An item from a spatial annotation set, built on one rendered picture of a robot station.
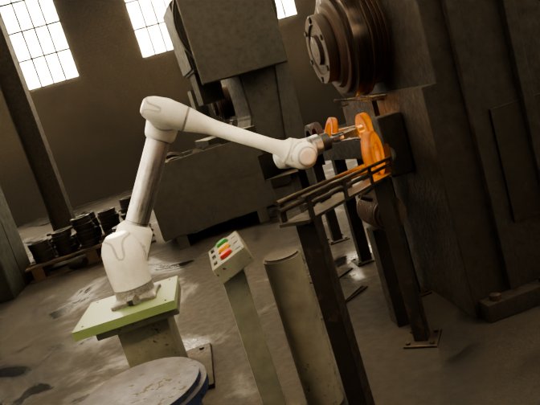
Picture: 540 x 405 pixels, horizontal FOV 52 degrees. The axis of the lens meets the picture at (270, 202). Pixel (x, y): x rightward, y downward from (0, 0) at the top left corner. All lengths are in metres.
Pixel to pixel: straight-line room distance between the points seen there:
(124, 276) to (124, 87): 10.29
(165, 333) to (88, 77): 10.49
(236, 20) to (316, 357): 3.68
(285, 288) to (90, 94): 10.97
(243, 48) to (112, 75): 7.66
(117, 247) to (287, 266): 0.80
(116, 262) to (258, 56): 3.12
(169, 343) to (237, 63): 3.14
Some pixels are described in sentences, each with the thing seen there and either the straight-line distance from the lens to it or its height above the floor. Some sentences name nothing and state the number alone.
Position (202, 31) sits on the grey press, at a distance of 4.90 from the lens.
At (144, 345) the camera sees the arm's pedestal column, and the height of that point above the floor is 0.21.
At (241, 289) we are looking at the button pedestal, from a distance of 1.62.
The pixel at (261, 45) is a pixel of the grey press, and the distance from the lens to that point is 5.00.
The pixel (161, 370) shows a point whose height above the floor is 0.43.
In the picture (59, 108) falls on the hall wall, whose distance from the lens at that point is 12.53.
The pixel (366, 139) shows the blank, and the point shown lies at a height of 0.77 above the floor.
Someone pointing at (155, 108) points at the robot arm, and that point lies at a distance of 2.23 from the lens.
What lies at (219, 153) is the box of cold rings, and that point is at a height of 0.68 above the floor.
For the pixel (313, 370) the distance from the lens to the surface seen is 1.79.
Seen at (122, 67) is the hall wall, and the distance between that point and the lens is 12.40.
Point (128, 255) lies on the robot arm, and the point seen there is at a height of 0.57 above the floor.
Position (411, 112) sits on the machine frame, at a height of 0.79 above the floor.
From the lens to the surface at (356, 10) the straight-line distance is 2.22.
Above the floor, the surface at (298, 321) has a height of 0.32.
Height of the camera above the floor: 0.98
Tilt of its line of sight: 10 degrees down
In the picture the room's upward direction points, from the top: 17 degrees counter-clockwise
